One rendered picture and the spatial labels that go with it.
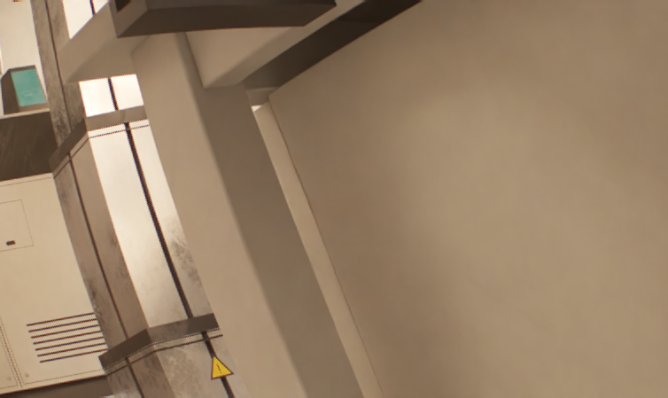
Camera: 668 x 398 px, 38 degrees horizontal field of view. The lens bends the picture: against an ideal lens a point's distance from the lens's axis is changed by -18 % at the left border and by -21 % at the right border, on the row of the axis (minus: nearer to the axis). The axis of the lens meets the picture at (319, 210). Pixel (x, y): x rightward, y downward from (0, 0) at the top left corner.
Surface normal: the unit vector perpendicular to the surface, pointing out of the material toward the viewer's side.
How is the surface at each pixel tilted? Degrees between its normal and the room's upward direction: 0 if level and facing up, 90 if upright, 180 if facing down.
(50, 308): 90
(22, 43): 90
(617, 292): 90
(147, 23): 180
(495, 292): 90
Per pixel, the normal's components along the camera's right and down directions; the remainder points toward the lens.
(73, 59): -0.65, 0.11
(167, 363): 0.59, -0.36
